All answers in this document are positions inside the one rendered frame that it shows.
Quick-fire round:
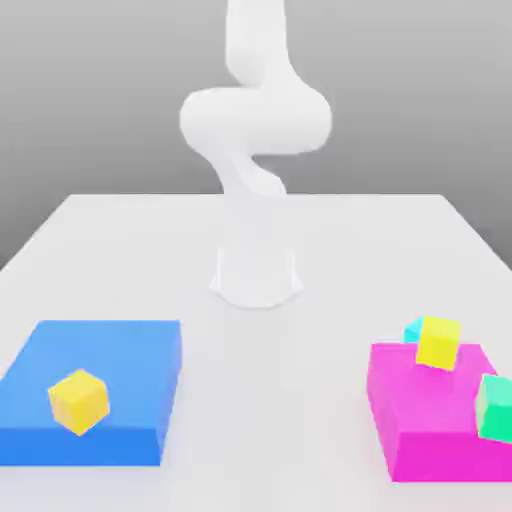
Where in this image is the small cyan cube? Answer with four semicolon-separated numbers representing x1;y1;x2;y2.
402;315;426;344

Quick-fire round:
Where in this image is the small lemon-yellow cube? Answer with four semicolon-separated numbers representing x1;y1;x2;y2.
415;314;462;373

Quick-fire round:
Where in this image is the small orange-yellow cube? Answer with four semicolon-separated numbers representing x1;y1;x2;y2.
47;368;111;438

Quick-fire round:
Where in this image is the small green cube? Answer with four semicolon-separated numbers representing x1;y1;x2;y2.
474;373;512;445

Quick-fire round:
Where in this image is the large blue box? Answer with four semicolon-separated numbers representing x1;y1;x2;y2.
0;319;183;468

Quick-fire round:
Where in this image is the large magenta box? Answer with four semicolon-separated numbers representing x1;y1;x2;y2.
366;341;512;484

